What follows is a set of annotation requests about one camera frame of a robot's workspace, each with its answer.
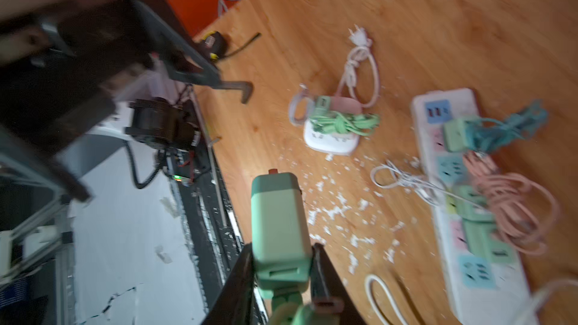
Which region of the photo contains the teal cable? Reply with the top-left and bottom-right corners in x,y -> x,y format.
469,98 -> 549,154

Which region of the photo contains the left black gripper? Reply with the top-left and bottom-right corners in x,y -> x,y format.
1,0 -> 224,201

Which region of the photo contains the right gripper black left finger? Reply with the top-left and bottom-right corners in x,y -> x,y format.
202,243 -> 254,325

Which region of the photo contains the black allen key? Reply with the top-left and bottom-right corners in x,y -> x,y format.
217,81 -> 254,105

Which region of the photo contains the green charger with green cable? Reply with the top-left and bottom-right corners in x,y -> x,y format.
309,96 -> 381,136

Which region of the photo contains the pink cable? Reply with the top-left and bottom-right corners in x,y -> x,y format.
462,150 -> 561,256

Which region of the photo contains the black yellow tape measure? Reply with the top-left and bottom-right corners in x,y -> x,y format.
201,31 -> 261,63

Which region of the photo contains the white multicolour power strip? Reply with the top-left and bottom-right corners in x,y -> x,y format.
411,89 -> 530,324

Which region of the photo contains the white square socket cube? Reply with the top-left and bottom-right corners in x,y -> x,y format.
303,96 -> 363,156

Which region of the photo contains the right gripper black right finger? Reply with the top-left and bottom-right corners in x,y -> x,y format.
309,243 -> 366,324

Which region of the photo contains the white thin cable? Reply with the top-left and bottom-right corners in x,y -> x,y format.
369,159 -> 484,211

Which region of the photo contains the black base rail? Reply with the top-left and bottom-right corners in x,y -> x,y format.
166,144 -> 269,324

